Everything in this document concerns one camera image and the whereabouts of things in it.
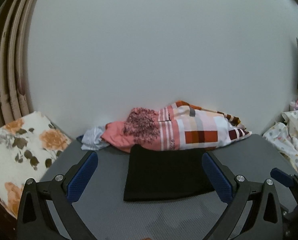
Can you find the wooden headboard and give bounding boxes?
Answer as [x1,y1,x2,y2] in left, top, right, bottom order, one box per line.
[0,0,34,127]

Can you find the pink checked pillow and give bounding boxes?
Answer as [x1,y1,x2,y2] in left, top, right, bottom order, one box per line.
[101,101,251,152]

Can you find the light blue striped cloth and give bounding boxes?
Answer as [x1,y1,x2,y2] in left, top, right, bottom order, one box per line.
[76,126,110,151]

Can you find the black pants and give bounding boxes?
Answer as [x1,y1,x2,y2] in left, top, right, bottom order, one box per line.
[123,145,214,202]

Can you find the grey mesh mattress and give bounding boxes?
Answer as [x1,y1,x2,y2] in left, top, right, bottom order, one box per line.
[37,133,298,240]

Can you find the floral white pillow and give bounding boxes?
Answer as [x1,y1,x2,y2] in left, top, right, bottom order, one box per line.
[0,112,71,218]

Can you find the white patterned bedsheet pile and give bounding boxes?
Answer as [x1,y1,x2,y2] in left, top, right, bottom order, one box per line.
[263,100,298,173]

